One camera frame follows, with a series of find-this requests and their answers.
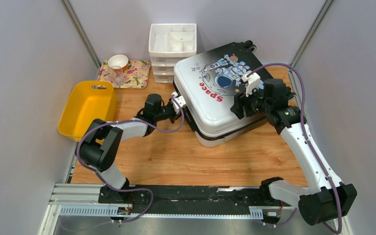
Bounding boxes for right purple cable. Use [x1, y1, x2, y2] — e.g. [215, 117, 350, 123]
[244, 63, 343, 235]

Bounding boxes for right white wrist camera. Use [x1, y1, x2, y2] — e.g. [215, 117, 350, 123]
[241, 70, 260, 97]

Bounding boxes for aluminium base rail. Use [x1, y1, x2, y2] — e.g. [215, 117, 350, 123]
[39, 183, 354, 235]

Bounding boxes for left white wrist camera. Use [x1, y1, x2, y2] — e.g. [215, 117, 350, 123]
[171, 92, 187, 114]

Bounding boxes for clear drinking glass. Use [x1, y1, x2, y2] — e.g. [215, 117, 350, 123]
[111, 66, 125, 88]

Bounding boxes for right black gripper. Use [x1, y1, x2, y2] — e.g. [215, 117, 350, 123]
[230, 83, 270, 120]

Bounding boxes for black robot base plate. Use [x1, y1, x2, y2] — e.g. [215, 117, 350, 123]
[98, 185, 294, 224]

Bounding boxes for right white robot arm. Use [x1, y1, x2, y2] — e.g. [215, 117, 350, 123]
[231, 78, 357, 225]

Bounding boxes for white plastic drawer organizer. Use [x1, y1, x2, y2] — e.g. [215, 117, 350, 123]
[148, 23, 197, 83]

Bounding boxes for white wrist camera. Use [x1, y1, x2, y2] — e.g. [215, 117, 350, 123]
[241, 70, 260, 97]
[171, 92, 187, 114]

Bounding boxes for yellow plastic basket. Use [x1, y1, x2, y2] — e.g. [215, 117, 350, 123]
[58, 81, 118, 142]

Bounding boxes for floral serving tray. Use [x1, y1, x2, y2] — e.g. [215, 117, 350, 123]
[97, 60, 151, 89]

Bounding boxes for purple cable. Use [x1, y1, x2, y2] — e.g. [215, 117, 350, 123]
[75, 96, 186, 224]
[244, 63, 343, 235]

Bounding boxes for white black space suitcase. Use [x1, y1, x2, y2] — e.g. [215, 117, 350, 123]
[173, 40, 267, 147]

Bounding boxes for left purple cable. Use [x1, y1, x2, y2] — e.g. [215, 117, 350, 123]
[75, 96, 186, 224]

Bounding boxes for white orange bowl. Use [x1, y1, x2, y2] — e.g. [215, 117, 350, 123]
[108, 54, 129, 71]

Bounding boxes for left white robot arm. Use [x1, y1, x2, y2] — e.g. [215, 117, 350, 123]
[75, 92, 187, 203]

